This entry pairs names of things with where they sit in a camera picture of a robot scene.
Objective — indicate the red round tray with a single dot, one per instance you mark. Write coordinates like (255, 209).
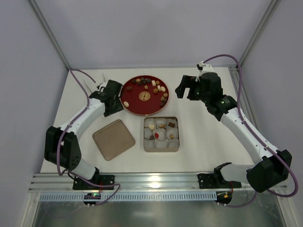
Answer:
(145, 99)

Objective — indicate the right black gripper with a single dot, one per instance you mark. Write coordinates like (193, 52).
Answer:
(189, 85)

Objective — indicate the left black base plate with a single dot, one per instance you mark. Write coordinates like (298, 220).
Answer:
(98, 182)

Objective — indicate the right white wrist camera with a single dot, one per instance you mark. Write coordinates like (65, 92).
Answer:
(204, 68)

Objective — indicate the aluminium rail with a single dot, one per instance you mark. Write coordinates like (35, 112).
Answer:
(48, 182)

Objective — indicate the gold square tin lid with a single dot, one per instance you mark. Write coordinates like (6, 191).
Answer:
(113, 140)

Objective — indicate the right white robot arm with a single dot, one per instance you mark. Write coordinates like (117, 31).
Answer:
(270, 165)

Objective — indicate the left frame post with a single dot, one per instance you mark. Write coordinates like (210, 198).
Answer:
(43, 22)

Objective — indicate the right frame post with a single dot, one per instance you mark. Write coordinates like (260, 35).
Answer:
(264, 20)

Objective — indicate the dark brown chocolate piece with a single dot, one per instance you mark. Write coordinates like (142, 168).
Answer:
(171, 124)

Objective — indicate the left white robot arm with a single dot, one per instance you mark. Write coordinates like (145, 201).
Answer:
(62, 143)

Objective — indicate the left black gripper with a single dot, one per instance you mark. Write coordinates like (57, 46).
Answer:
(113, 104)

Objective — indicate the frame post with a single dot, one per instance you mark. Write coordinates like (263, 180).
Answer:
(264, 20)
(43, 22)

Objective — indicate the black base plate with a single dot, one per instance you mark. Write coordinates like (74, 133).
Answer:
(98, 182)
(215, 181)

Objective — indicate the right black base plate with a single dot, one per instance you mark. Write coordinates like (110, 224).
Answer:
(215, 181)

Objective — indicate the slotted cable duct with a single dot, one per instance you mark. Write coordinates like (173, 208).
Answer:
(127, 196)

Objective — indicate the red and white chocolate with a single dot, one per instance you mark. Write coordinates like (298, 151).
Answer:
(156, 135)

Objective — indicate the gold square tin box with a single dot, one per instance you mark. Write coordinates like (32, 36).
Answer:
(164, 143)

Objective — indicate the white spiral chocolate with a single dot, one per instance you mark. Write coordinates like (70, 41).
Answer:
(151, 126)

